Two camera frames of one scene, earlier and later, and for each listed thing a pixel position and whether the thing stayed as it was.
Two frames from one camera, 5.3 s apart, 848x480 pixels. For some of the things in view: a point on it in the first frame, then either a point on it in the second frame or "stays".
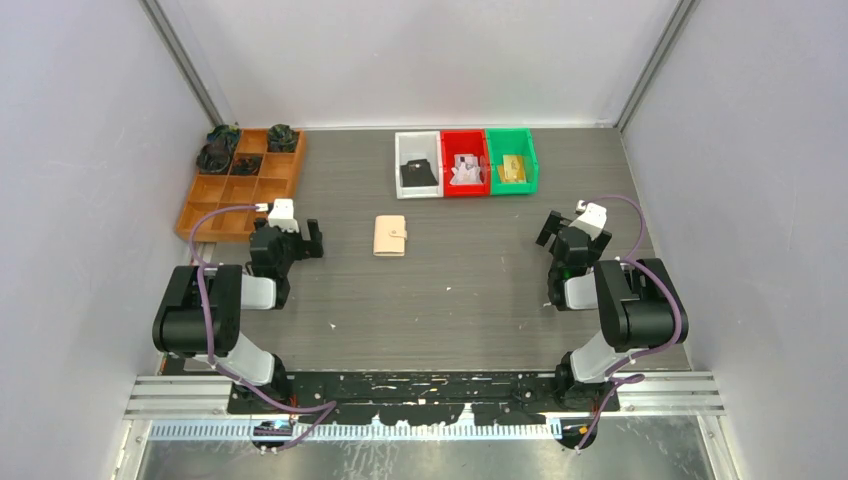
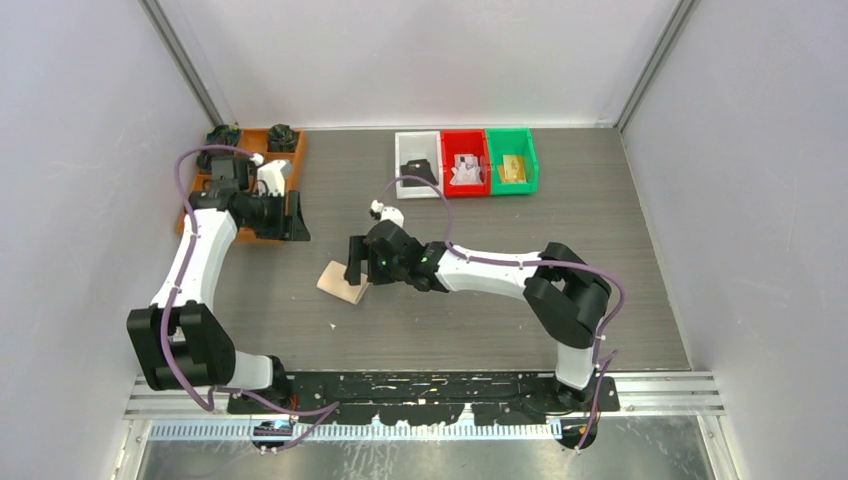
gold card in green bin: x=513 y=169 stays
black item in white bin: x=417 y=173 stays
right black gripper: x=552 y=227 → x=361 y=250
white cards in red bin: x=466 y=170 stays
